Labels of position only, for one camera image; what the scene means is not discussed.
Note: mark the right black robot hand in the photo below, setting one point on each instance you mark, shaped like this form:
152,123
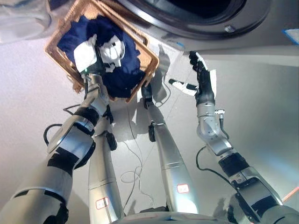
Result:
205,84

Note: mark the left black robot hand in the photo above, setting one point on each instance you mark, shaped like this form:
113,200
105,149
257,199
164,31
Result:
85,54

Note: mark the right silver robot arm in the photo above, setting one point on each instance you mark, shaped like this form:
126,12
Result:
238,168

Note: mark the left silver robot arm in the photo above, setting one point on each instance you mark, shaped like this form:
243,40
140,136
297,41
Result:
70,140

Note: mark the navy blue clothes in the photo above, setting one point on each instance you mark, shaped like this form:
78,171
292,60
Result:
126,77

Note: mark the grey front-load washing machine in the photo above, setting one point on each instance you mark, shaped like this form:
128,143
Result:
233,39

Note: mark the brown wicker laundry basket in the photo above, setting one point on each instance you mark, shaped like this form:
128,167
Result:
147,58

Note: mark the right black robot foot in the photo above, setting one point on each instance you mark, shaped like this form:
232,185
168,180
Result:
146,93

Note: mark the right silver robot leg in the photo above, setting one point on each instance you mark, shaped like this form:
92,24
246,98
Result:
172,163

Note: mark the silver robot leg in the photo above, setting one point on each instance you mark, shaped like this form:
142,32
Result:
172,163
101,175

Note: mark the blue tape strip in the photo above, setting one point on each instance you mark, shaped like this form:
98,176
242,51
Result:
292,36

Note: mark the left silver robot leg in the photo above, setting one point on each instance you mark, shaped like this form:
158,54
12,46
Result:
101,175

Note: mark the silver robot torso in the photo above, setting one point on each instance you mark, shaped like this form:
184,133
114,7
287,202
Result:
172,217

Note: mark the orange floor tape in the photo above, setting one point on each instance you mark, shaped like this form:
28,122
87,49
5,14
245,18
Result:
292,193

